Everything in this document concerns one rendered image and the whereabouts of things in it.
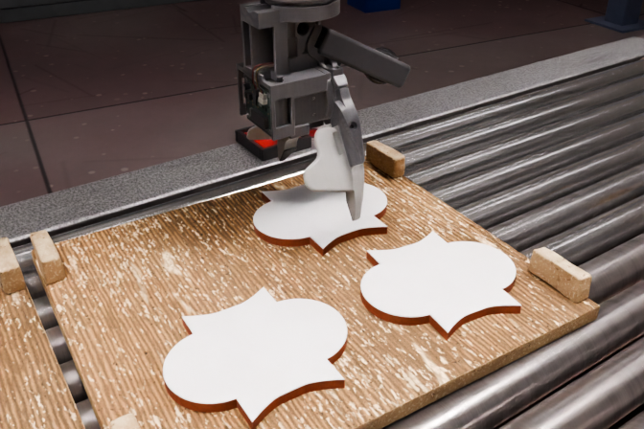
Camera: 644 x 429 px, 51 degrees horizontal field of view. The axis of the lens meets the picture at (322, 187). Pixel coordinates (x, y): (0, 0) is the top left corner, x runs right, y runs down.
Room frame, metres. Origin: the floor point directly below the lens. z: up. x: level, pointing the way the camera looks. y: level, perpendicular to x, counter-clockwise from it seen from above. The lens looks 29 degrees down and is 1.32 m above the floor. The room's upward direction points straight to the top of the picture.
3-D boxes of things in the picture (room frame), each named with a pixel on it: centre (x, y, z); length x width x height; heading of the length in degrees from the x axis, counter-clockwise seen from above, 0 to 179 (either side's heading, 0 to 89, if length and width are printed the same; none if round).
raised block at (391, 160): (0.73, -0.08, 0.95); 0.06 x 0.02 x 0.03; 31
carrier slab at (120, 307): (0.51, 0.02, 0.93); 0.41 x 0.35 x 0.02; 121
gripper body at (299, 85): (0.60, 0.03, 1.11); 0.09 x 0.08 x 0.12; 121
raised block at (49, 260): (0.52, 0.26, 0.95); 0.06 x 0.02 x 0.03; 31
